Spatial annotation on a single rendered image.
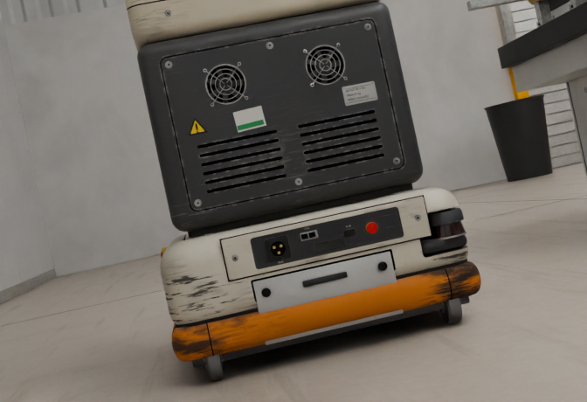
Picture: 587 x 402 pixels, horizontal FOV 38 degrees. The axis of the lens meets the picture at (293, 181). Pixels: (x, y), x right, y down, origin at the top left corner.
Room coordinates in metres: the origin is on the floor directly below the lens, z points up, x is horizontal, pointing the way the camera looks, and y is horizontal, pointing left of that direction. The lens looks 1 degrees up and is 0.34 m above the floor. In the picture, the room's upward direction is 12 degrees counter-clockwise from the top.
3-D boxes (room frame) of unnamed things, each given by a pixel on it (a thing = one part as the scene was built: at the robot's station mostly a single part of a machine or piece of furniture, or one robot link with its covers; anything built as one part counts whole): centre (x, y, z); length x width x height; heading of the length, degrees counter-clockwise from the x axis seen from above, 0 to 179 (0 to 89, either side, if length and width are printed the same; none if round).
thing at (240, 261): (1.67, -0.04, 0.23); 0.41 x 0.02 x 0.08; 97
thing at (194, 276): (1.99, 0.02, 0.16); 0.67 x 0.64 x 0.25; 7
